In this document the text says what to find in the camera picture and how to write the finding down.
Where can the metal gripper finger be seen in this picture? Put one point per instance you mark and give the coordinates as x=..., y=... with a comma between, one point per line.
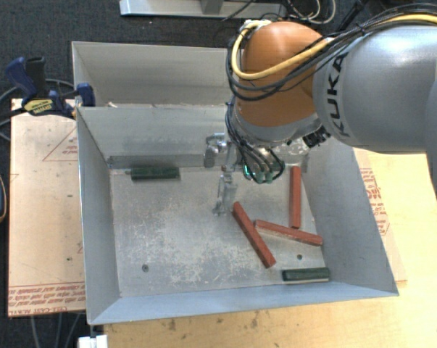
x=230, y=194
x=221, y=194

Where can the red-brown flat block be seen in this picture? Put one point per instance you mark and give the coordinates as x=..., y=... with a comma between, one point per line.
x=295, y=198
x=253, y=235
x=288, y=232

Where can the grey metal bin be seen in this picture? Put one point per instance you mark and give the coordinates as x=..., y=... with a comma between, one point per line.
x=174, y=230

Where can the dark green flat block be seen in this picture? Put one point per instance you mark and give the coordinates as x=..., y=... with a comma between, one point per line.
x=156, y=173
x=306, y=274

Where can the brown cardboard board red print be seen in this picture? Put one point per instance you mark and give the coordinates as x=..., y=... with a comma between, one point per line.
x=44, y=212

